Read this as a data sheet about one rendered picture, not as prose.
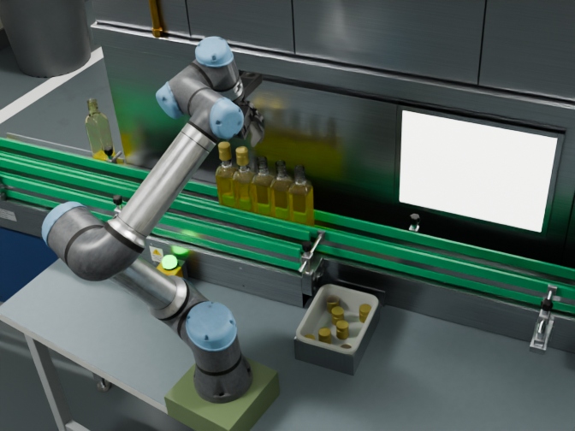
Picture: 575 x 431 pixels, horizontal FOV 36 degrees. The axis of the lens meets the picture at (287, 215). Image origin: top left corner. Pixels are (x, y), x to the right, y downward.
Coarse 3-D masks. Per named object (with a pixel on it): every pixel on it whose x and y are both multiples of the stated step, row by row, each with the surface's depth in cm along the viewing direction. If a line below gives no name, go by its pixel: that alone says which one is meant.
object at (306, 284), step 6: (318, 258) 251; (312, 264) 250; (318, 264) 250; (318, 270) 250; (318, 276) 250; (306, 282) 247; (312, 282) 248; (318, 282) 253; (306, 288) 249; (312, 288) 249; (306, 294) 250
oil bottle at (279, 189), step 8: (288, 176) 248; (272, 184) 247; (280, 184) 246; (288, 184) 247; (272, 192) 249; (280, 192) 248; (272, 200) 251; (280, 200) 249; (288, 200) 249; (272, 208) 253; (280, 208) 251; (288, 208) 251; (272, 216) 255; (280, 216) 253; (288, 216) 252
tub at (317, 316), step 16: (320, 288) 248; (336, 288) 248; (320, 304) 248; (352, 304) 249; (304, 320) 239; (320, 320) 249; (352, 320) 248; (368, 320) 238; (352, 336) 243; (352, 352) 231
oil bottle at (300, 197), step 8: (296, 184) 245; (304, 184) 245; (288, 192) 246; (296, 192) 245; (304, 192) 244; (312, 192) 249; (296, 200) 246; (304, 200) 245; (312, 200) 250; (296, 208) 248; (304, 208) 247; (312, 208) 252; (296, 216) 250; (304, 216) 249; (312, 216) 254; (304, 224) 251; (312, 224) 255
